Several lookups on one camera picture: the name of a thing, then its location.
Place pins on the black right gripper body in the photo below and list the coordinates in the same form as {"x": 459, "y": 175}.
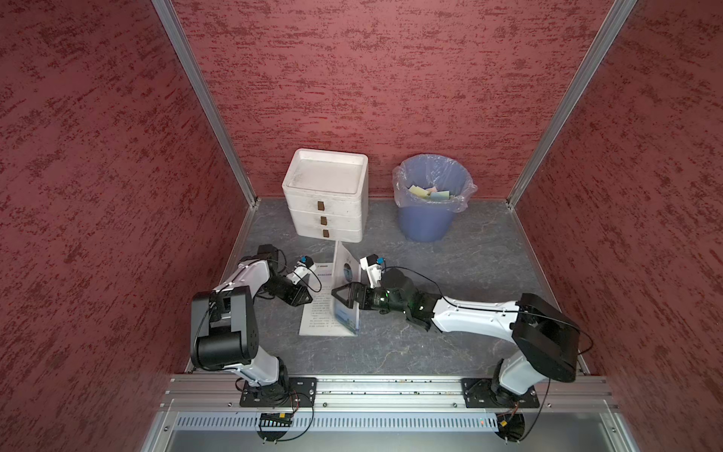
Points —
{"x": 378, "y": 298}

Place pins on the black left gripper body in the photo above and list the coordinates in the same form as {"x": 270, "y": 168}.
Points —
{"x": 283, "y": 288}

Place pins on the illustrated book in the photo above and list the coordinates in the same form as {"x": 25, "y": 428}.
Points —
{"x": 325, "y": 315}

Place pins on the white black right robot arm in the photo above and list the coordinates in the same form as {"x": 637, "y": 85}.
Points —
{"x": 547, "y": 341}

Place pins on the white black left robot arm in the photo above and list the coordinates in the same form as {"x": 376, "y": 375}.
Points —
{"x": 224, "y": 332}

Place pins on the discarded sticky notes in bin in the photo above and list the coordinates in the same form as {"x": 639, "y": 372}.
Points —
{"x": 430, "y": 194}

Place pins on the white three-drawer storage box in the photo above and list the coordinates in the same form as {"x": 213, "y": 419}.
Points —
{"x": 327, "y": 194}

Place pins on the blue plastic trash bin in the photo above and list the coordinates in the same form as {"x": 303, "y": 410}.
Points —
{"x": 424, "y": 224}

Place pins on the clear plastic bin liner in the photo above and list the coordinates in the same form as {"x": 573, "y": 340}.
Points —
{"x": 427, "y": 171}

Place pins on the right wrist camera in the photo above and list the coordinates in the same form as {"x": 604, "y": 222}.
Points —
{"x": 373, "y": 266}

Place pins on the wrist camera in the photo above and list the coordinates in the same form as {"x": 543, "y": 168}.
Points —
{"x": 303, "y": 271}
{"x": 373, "y": 266}

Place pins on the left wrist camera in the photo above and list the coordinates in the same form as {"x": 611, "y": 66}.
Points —
{"x": 303, "y": 271}

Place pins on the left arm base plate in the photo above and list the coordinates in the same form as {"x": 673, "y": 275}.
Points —
{"x": 294, "y": 393}

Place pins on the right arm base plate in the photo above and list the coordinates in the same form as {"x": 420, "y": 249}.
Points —
{"x": 479, "y": 394}

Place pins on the aluminium front rail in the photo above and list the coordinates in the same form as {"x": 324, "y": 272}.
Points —
{"x": 206, "y": 392}

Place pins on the left aluminium corner post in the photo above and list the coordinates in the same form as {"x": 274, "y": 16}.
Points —
{"x": 181, "y": 46}

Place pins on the aluminium corner post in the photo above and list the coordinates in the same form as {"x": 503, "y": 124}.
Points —
{"x": 181, "y": 46}
{"x": 602, "y": 42}

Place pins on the right aluminium corner post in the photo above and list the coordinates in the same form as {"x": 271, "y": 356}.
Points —
{"x": 602, "y": 42}

